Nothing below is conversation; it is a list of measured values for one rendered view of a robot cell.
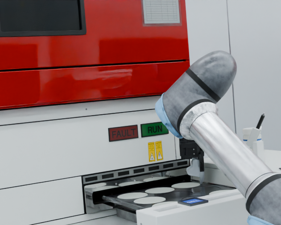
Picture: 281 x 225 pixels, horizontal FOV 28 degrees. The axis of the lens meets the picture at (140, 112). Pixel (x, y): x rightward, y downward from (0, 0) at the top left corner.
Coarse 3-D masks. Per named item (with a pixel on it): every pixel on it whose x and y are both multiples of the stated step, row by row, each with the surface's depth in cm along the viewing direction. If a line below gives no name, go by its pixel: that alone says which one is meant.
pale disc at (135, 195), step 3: (135, 192) 190; (138, 192) 190; (141, 192) 190; (120, 195) 188; (123, 195) 188; (126, 195) 187; (129, 195) 187; (132, 195) 186; (135, 195) 186; (138, 195) 186; (141, 195) 185; (144, 195) 185; (147, 195) 185; (120, 198) 183; (123, 198) 182; (126, 198) 182; (129, 198) 182; (132, 198) 181; (135, 198) 181
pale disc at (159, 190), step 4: (152, 188) 195; (156, 188) 195; (160, 188) 194; (164, 188) 194; (168, 188) 193; (172, 188) 192; (148, 192) 189; (152, 192) 188; (156, 192) 188; (160, 192) 187; (164, 192) 187
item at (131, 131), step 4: (116, 128) 194; (120, 128) 195; (124, 128) 196; (128, 128) 197; (132, 128) 198; (136, 128) 198; (112, 132) 194; (116, 132) 194; (120, 132) 195; (124, 132) 196; (128, 132) 197; (132, 132) 198; (136, 132) 198; (112, 136) 194; (116, 136) 194; (120, 136) 195; (124, 136) 196; (128, 136) 197; (132, 136) 198; (136, 136) 198
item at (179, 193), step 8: (168, 184) 200; (200, 184) 196; (208, 184) 194; (128, 192) 191; (144, 192) 189; (168, 192) 186; (176, 192) 185; (184, 192) 184; (192, 192) 183; (200, 192) 182; (208, 192) 181; (128, 200) 178; (168, 200) 173; (176, 200) 173
